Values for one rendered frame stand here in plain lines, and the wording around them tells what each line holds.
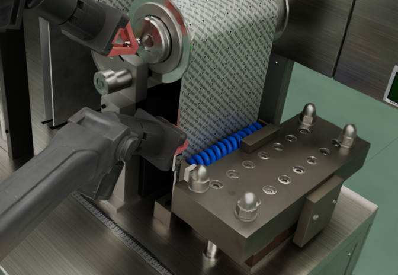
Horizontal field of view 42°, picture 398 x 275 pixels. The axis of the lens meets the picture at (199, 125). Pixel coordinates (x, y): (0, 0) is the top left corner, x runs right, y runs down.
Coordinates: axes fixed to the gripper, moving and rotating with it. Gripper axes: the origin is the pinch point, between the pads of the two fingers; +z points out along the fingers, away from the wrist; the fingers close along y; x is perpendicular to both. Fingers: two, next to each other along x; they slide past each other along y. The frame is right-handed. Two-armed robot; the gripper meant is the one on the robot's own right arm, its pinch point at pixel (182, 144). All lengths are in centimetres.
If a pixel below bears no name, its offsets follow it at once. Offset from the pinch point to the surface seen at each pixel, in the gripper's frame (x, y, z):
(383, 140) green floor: 13, -30, 232
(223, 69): 14.8, 0.3, 0.8
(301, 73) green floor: 27, -107, 256
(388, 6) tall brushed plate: 36.9, 16.0, 14.2
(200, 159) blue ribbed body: -1.2, 2.9, 3.0
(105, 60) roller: 6.4, -20.1, -5.4
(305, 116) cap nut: 13.2, 7.1, 25.7
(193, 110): 6.4, 0.3, -1.8
